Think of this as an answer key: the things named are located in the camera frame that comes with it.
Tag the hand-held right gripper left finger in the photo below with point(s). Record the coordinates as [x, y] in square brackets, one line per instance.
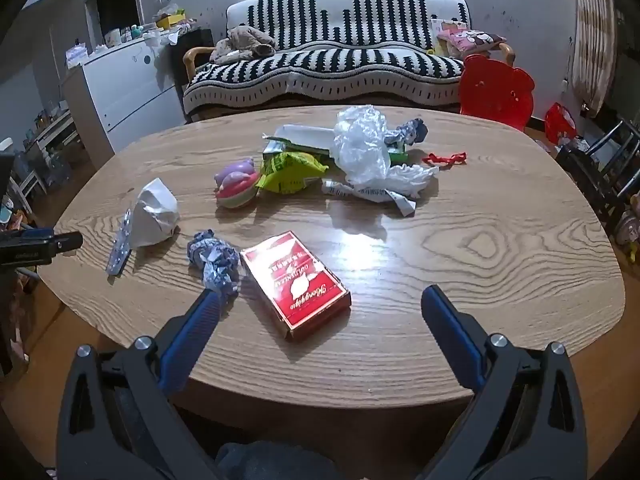
[197, 322]

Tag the crumpled blue-grey paper ball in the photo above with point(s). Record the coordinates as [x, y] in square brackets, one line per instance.
[215, 257]

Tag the green plastic wrapper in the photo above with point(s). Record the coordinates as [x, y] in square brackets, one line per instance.
[397, 155]

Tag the red bag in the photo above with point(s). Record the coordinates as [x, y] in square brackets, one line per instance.
[560, 125]

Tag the pink and purple toy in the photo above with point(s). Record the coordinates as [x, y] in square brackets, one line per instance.
[237, 185]

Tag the crumpled blue paper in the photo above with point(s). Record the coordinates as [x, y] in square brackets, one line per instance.
[410, 130]

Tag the black white striped sofa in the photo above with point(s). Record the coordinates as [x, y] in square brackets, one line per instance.
[325, 65]

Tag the red plastic chair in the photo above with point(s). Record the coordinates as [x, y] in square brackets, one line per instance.
[495, 90]

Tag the crumpled white paper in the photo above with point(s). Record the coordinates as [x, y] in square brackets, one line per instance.
[152, 210]

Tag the green snack packet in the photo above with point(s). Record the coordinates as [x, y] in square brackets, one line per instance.
[287, 172]

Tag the white shelf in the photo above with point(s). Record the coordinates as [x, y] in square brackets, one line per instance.
[50, 135]

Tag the white cabinet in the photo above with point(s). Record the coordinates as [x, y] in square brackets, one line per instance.
[125, 90]

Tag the silver blister pack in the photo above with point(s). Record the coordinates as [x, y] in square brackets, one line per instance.
[119, 255]

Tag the white printed wrapper strip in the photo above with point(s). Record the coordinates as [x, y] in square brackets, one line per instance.
[370, 193]

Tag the yellow box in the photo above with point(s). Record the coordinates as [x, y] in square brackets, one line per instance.
[170, 20]

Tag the wooden sofa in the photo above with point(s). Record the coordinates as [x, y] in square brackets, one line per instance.
[189, 60]

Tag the red cigarette box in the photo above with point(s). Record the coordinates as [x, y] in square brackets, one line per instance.
[295, 285]

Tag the black metal chair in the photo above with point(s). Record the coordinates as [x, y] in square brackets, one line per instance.
[595, 175]

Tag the clear plastic bag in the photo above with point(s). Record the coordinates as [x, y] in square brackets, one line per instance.
[360, 140]

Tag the white carton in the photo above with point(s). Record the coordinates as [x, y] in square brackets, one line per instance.
[305, 136]

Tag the red crumpled wrapper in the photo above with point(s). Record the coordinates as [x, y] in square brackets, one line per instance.
[442, 159]

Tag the brown plush toy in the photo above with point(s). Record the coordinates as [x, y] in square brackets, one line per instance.
[245, 40]

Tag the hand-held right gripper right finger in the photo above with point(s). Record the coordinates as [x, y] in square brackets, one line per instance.
[450, 330]

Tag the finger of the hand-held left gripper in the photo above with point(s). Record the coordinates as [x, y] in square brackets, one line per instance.
[45, 247]

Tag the pink printed cushion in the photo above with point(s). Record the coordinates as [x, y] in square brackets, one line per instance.
[470, 40]

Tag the black cabinet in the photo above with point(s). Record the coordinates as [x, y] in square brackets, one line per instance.
[192, 40]

